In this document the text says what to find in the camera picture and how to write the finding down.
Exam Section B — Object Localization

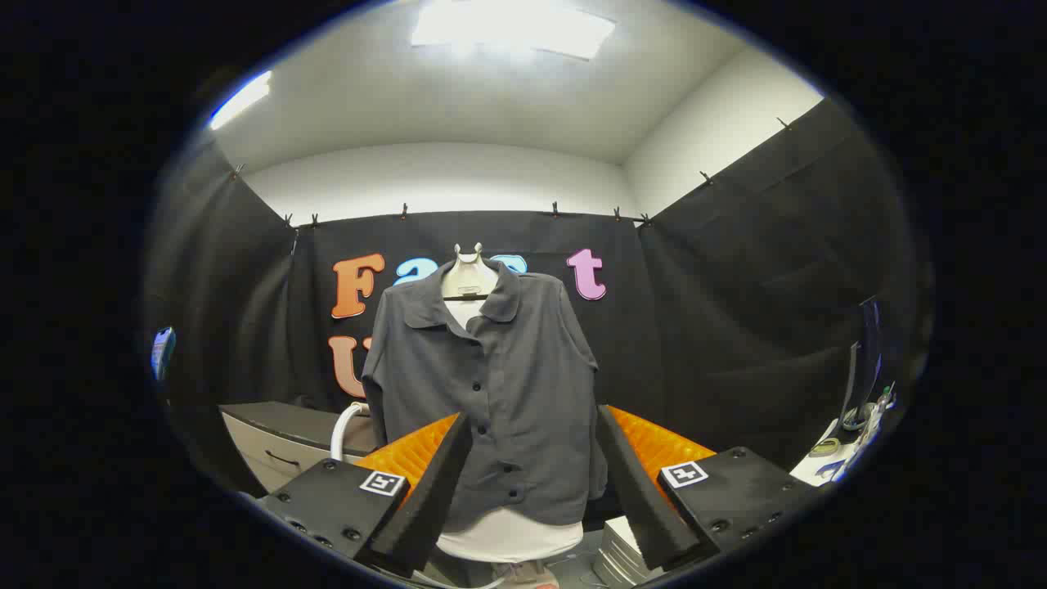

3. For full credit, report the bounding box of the white mannequin torso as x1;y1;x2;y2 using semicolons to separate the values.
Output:
438;243;583;567

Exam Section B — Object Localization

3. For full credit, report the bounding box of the blue glossy object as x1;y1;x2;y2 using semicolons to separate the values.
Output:
151;327;177;381

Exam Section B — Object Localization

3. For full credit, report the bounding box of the ceiling strip light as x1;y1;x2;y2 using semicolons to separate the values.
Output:
209;71;272;130

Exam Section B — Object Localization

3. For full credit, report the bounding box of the stack of white sheets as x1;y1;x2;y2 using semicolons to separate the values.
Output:
593;515;663;588

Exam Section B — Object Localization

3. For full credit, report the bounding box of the white desk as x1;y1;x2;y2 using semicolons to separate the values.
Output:
789;409;896;488

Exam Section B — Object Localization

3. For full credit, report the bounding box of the black backdrop cloth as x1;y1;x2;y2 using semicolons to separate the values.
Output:
143;98;929;492

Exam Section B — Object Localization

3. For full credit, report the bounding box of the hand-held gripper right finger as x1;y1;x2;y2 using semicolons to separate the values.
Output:
595;405;819;573

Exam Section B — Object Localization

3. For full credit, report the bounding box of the grey button shirt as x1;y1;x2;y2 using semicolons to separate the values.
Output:
362;260;610;534

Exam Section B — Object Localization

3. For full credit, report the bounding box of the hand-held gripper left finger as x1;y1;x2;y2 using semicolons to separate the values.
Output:
255;413;474;578

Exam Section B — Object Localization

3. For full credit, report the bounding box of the grey drawer cabinet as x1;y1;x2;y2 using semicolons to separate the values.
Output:
219;401;385;496

